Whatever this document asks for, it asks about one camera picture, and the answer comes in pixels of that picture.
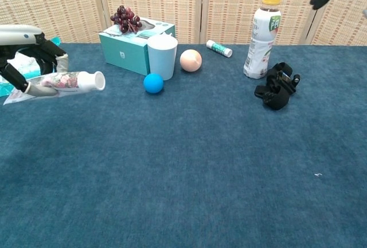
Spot teal white product box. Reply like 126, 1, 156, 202
99, 17, 176, 76

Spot peach coloured onion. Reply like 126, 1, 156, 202
179, 49, 203, 72

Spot pale blue cup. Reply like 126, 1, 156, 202
147, 32, 178, 81

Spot blue ball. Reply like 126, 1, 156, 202
143, 73, 165, 94

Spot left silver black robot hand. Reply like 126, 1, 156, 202
0, 24, 69, 97

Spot white plastic bottle cap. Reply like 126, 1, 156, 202
77, 70, 106, 91

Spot black strap mount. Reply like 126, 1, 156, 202
254, 62, 301, 111

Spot dark red grape bunch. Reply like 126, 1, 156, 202
110, 5, 143, 34

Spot white bottle yellow cap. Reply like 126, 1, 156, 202
243, 0, 283, 80

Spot blue felt table cover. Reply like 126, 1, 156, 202
0, 41, 367, 248

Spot teal snack bag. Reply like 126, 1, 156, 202
0, 36, 63, 97

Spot white green glue stick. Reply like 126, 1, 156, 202
206, 40, 233, 58

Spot floral white tube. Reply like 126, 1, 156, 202
2, 70, 84, 106

